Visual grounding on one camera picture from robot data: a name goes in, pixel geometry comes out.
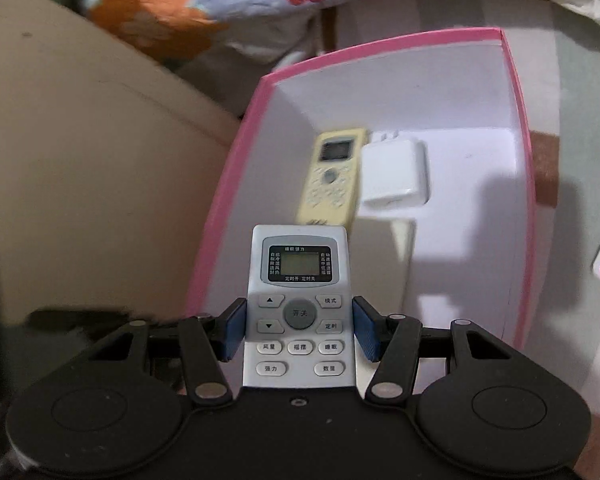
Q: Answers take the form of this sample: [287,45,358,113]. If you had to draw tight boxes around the white remote control grey buttons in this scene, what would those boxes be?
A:
[242,225,358,389]

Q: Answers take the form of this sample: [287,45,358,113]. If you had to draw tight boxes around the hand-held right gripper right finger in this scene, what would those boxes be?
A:
[352,296,511,403]

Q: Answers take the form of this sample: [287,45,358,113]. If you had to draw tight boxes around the pink cardboard box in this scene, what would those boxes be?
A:
[185,27,537,356]

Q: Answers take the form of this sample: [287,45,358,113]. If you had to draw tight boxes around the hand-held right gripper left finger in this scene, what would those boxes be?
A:
[87,297,248,408]

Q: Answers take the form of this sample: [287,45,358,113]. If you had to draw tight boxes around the yellow remote control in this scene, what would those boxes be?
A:
[295,128,368,228]

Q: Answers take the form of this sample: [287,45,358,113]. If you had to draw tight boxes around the white cube charger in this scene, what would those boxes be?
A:
[358,130,429,209]

